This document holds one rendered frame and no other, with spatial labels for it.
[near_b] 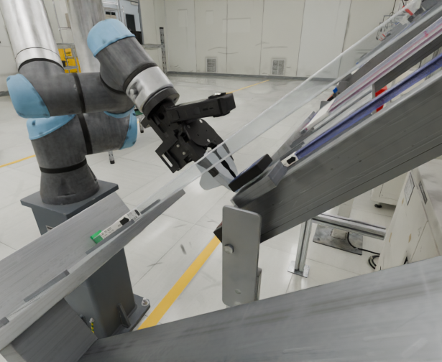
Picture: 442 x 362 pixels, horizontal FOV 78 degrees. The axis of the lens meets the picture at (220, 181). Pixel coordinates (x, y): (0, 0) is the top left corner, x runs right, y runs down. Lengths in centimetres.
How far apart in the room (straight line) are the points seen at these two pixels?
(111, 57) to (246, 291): 42
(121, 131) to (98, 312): 59
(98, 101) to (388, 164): 49
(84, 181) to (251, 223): 60
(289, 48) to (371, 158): 909
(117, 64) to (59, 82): 12
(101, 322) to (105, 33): 87
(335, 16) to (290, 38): 127
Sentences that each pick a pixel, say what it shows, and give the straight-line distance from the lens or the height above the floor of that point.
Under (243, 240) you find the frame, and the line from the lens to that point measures 34.
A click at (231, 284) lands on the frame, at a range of 40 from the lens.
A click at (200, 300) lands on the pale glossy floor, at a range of 121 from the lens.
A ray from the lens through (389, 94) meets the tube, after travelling 39.
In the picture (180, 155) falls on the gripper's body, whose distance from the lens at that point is 47.
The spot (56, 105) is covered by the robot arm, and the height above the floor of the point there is 84.
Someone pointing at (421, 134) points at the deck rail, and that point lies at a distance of 31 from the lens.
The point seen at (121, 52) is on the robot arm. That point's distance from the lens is 51.
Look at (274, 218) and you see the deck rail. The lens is 36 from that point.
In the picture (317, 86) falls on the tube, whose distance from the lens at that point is 17.
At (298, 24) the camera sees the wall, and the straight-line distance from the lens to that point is 934.
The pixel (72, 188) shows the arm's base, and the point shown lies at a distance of 82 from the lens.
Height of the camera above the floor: 93
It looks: 26 degrees down
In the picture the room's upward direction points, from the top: straight up
